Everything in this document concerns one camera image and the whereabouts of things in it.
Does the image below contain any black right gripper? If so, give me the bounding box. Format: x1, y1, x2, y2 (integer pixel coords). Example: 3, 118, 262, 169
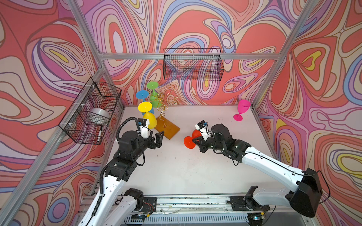
192, 132, 225, 153

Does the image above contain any red plastic wine glass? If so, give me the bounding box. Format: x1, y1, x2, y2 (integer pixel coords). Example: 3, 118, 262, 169
183, 130, 201, 149

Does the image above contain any pink plastic wine glass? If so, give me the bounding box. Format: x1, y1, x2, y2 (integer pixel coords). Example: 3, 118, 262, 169
233, 99, 251, 121

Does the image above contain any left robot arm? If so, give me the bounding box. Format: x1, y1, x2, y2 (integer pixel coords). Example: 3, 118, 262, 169
79, 117, 165, 226

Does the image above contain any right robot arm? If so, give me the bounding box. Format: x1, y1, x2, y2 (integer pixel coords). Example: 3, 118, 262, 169
192, 121, 325, 218

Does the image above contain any wooden rack base board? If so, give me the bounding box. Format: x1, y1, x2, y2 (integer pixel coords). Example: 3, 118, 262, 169
155, 117, 180, 140

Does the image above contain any yellow plastic wine glass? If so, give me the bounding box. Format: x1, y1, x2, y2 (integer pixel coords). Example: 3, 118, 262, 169
138, 101, 157, 129

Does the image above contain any green plastic wine glass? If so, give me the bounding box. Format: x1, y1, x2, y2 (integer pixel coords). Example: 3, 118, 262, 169
147, 82, 162, 108

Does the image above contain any blue plastic wine glass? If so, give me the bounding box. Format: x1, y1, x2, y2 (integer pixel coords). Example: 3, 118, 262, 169
136, 90, 155, 115

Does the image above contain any black marker pen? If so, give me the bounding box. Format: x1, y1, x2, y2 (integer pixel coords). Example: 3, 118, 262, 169
97, 126, 103, 143

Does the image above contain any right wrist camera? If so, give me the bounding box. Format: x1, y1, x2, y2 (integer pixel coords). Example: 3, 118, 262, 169
195, 120, 212, 141

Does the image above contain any gold wire glass rack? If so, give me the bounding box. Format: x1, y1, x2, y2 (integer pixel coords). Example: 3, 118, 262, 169
155, 85, 180, 121

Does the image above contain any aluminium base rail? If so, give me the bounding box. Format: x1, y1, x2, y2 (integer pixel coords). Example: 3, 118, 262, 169
76, 193, 309, 225

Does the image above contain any black wire basket left wall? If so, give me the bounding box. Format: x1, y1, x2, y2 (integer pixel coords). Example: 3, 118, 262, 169
58, 78, 122, 145

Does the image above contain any black wire basket wall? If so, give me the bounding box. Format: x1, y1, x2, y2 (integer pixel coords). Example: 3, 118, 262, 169
58, 78, 122, 145
163, 47, 224, 81

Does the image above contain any black wire basket back wall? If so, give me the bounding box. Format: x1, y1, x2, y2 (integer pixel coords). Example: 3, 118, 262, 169
163, 47, 224, 81

